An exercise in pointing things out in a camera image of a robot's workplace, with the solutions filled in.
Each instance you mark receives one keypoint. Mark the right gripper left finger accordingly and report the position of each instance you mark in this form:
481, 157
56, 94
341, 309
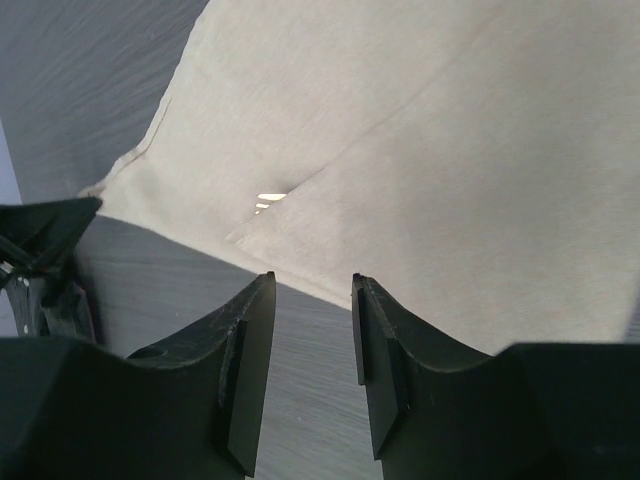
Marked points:
188, 406

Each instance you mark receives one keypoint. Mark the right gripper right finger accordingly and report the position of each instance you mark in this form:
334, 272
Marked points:
439, 409

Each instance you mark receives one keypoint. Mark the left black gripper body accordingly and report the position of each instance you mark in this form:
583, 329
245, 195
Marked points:
53, 304

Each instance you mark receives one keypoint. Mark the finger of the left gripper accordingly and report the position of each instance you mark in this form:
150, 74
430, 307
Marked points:
38, 238

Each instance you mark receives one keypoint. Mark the beige cloth napkin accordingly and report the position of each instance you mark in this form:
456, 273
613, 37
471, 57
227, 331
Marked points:
479, 159

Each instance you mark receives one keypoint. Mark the gold fork green handle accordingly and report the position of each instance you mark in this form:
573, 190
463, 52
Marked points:
265, 200

